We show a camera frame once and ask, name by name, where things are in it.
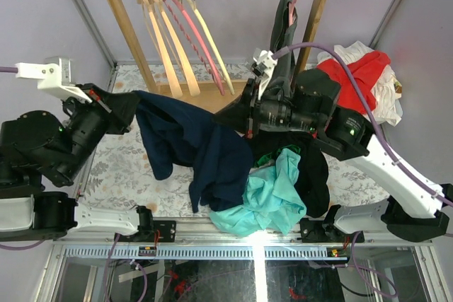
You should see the red t-shirt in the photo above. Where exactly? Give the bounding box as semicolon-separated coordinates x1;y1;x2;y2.
316;51;391;114

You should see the cream plastic hanger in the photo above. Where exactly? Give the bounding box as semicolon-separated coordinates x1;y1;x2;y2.
186;0;235;95

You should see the white garment pile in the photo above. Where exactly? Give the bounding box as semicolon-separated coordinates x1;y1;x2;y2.
316;41;402;126

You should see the light wooden hanger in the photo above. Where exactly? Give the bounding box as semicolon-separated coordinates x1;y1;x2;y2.
142;0;183;98
158;0;200;97

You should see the light wooden hanger left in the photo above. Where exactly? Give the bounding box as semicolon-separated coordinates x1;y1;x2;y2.
142;0;183;98

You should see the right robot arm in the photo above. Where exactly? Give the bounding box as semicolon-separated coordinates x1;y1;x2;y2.
214;69;452;243

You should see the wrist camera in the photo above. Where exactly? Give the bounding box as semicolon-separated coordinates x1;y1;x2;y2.
251;49;277;100
15;57;92;103

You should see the wooden clothes rack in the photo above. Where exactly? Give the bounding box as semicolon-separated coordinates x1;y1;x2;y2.
107;0;326;113

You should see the grey t-shirt on hanger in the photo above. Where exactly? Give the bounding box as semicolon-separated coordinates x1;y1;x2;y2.
266;0;298;96

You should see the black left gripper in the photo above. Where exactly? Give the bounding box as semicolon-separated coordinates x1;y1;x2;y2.
62;79;146;179

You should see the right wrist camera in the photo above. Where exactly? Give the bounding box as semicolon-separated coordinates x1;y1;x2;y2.
251;49;277;100

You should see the floral table mat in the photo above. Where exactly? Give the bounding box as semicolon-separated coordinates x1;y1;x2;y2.
81;62;394;219

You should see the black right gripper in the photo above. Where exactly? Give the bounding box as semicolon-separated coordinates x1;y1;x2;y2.
212;76;319;138

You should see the black t-shirt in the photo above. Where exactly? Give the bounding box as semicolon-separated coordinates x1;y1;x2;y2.
246;131;330;218

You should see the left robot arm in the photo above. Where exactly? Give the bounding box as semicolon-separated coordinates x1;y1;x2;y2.
1;83;155;242

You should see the teal t-shirt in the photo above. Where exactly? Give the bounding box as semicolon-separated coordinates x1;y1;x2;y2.
210;148;307;237

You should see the navy blue t-shirt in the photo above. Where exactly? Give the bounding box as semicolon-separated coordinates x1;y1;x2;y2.
135;91;254;212

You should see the pink twisted-bar hanger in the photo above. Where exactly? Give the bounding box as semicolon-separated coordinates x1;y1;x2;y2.
163;0;225;95

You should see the green garment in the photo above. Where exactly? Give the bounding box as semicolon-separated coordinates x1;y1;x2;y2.
253;144;302;168

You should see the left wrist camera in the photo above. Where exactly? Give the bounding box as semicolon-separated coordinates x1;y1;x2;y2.
15;57;92;103

